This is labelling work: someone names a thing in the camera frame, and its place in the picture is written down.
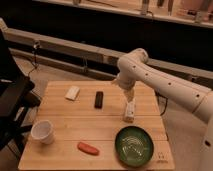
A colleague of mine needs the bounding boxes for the green ceramic plate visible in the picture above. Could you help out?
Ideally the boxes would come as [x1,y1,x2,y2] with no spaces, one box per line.
[115,126,154,168]

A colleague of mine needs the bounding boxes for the white glue tube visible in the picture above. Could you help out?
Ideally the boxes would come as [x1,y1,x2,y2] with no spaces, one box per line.
[124,100,136,122]

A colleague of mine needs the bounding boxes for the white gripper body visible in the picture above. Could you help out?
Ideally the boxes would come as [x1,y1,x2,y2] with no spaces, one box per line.
[112,74,136,91]

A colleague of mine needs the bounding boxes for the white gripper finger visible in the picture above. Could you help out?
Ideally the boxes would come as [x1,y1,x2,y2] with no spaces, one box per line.
[124,89,134,102]

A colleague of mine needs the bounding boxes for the black rectangular block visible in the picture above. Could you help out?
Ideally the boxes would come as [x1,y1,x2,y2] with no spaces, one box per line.
[94,91,103,109]

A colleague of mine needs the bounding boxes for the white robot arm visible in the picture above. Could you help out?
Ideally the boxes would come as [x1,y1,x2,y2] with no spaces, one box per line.
[113,48,213,171]

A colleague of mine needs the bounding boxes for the orange carrot toy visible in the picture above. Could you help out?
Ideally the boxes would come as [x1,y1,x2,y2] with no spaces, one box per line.
[77,142,99,155]

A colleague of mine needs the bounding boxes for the wooden folding table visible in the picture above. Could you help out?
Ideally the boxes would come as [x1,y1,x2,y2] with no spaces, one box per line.
[19,81,175,171]

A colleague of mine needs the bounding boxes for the black chair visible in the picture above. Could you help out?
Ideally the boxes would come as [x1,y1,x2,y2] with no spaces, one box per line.
[0,30,40,153]

